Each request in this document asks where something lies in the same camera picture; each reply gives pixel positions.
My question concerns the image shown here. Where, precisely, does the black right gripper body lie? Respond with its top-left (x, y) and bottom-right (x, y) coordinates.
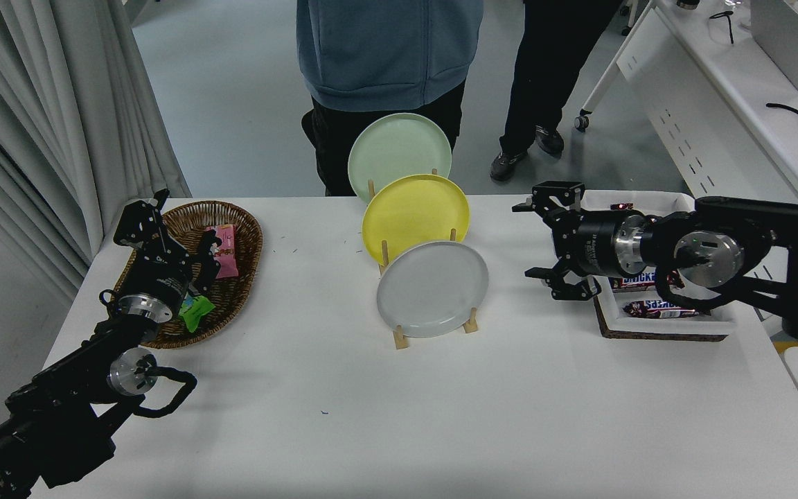
top-left (553, 209), bottom-right (618, 278)

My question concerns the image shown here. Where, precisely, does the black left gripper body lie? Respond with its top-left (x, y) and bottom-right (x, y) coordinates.
top-left (122, 253), bottom-right (196, 314)

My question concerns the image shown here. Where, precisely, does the grey plate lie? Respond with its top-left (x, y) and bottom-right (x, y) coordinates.
top-left (376, 240), bottom-right (490, 339)

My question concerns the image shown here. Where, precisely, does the yellow plate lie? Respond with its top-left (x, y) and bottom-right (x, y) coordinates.
top-left (362, 174), bottom-right (471, 266)

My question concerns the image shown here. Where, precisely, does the pale green plate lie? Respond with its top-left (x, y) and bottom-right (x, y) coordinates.
top-left (348, 113), bottom-right (453, 204)

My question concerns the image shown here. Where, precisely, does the wooden plate rack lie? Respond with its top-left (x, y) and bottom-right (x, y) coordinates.
top-left (367, 168), bottom-right (479, 349)

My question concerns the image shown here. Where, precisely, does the pink snack packet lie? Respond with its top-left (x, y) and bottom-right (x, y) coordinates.
top-left (203, 224), bottom-right (240, 279)

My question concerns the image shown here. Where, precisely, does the brown wicker basket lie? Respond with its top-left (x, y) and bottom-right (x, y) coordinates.
top-left (112, 200), bottom-right (264, 349)

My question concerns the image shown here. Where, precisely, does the green candy wrapper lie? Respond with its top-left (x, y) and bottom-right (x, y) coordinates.
top-left (179, 295), bottom-right (216, 332)

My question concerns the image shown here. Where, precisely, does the white rectangular tray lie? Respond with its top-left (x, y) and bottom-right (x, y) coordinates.
top-left (579, 190), bottom-right (739, 339)

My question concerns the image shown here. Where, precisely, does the person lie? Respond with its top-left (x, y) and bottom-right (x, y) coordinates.
top-left (490, 0), bottom-right (621, 182)
top-left (295, 0), bottom-right (484, 197)

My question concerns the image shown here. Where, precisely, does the white curtain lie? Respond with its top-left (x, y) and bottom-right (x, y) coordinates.
top-left (0, 0), bottom-right (192, 306)

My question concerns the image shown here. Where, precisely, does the white desk with perforated panel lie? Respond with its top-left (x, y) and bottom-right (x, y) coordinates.
top-left (574, 0), bottom-right (798, 337)

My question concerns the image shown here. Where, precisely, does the silver laptop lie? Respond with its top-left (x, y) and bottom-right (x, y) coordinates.
top-left (750, 0), bottom-right (798, 94)

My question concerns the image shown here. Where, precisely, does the thin black cable loop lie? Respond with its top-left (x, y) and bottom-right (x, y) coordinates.
top-left (709, 10), bottom-right (738, 44)

